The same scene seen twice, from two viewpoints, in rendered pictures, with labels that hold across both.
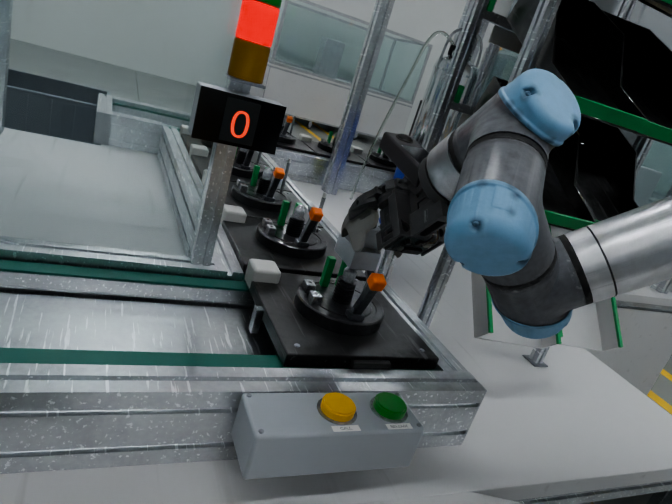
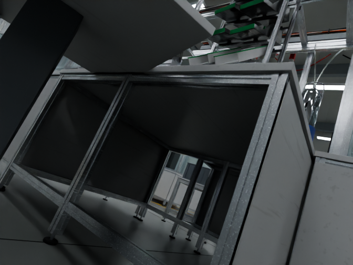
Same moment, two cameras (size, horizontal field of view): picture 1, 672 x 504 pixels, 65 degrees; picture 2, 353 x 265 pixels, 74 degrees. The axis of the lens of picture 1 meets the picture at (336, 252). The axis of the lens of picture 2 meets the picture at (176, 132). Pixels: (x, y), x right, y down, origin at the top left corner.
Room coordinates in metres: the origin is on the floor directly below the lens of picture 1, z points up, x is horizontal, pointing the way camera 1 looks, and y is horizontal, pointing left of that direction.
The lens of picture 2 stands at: (0.41, -1.27, 0.38)
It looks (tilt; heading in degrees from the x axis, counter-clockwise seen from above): 14 degrees up; 68
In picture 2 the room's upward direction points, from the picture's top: 23 degrees clockwise
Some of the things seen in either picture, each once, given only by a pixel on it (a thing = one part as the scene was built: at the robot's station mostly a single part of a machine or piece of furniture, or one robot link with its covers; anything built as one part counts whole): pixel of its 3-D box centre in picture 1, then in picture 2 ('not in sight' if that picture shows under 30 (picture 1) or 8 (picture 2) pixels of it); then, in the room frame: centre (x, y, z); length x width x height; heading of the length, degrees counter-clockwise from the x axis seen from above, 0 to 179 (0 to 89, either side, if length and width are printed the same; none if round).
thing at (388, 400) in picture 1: (388, 408); not in sight; (0.54, -0.12, 0.96); 0.04 x 0.04 x 0.02
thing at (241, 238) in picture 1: (295, 223); not in sight; (0.96, 0.09, 1.01); 0.24 x 0.24 x 0.13; 28
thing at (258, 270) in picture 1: (262, 275); not in sight; (0.78, 0.10, 0.97); 0.05 x 0.05 x 0.04; 28
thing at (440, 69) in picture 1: (448, 93); (309, 104); (1.72, -0.18, 1.32); 0.14 x 0.14 x 0.38
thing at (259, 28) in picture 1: (257, 22); not in sight; (0.75, 0.19, 1.34); 0.05 x 0.05 x 0.05
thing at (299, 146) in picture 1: (280, 127); not in sight; (2.05, 0.35, 1.01); 0.24 x 0.24 x 0.13; 28
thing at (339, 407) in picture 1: (337, 409); not in sight; (0.51, -0.06, 0.96); 0.04 x 0.04 x 0.02
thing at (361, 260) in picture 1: (358, 236); (176, 62); (0.74, -0.03, 1.09); 0.08 x 0.04 x 0.07; 28
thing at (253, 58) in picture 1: (248, 60); not in sight; (0.75, 0.19, 1.29); 0.05 x 0.05 x 0.05
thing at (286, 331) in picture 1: (335, 316); not in sight; (0.73, -0.03, 0.96); 0.24 x 0.24 x 0.02; 28
